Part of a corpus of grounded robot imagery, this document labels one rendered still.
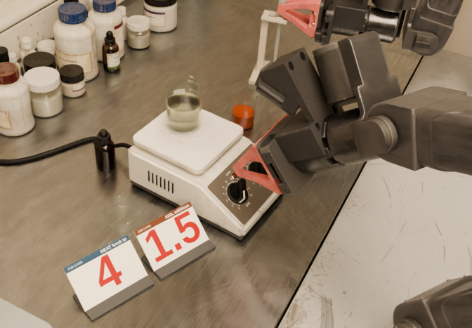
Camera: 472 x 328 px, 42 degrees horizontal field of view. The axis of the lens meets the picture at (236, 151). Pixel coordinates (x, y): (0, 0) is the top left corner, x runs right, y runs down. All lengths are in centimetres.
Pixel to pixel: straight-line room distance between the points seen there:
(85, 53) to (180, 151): 34
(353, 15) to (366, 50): 44
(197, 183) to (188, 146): 6
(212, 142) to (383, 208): 27
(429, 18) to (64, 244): 66
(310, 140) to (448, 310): 21
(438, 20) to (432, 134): 54
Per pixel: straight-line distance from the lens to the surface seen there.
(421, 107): 56
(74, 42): 111
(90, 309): 79
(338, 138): 65
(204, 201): 84
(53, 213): 91
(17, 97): 100
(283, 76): 65
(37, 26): 122
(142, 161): 88
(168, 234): 83
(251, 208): 86
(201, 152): 85
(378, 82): 63
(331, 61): 64
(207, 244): 85
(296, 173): 69
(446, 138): 54
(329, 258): 86
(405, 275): 87
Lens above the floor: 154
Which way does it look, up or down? 40 degrees down
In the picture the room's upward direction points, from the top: 5 degrees clockwise
